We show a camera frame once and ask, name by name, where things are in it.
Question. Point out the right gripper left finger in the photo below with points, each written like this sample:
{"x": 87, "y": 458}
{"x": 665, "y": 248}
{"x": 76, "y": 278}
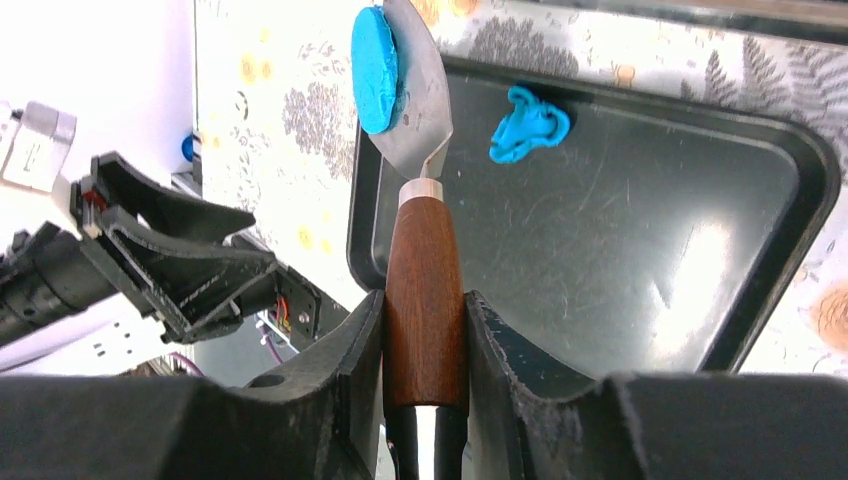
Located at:
{"x": 315, "y": 416}

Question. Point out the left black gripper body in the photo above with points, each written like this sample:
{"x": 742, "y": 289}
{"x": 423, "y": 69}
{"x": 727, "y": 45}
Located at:
{"x": 165, "y": 251}

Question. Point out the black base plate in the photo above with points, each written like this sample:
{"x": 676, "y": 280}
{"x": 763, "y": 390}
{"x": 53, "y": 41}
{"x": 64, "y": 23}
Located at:
{"x": 297, "y": 308}

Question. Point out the blue dough piece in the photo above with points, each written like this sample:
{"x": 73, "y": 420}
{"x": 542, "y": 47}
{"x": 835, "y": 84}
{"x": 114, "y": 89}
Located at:
{"x": 374, "y": 67}

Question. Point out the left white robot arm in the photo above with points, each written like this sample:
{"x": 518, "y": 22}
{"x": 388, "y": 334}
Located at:
{"x": 45, "y": 278}

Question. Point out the black plastic tray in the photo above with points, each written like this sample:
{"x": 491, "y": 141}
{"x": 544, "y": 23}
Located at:
{"x": 657, "y": 236}

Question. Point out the floral tablecloth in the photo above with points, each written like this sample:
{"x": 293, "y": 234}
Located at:
{"x": 277, "y": 120}

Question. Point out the brown handled tool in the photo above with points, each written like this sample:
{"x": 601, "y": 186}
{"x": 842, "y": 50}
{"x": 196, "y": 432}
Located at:
{"x": 425, "y": 336}

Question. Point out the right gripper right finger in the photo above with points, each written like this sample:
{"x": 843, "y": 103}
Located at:
{"x": 533, "y": 417}

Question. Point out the blue dough scrap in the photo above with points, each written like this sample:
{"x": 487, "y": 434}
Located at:
{"x": 533, "y": 124}

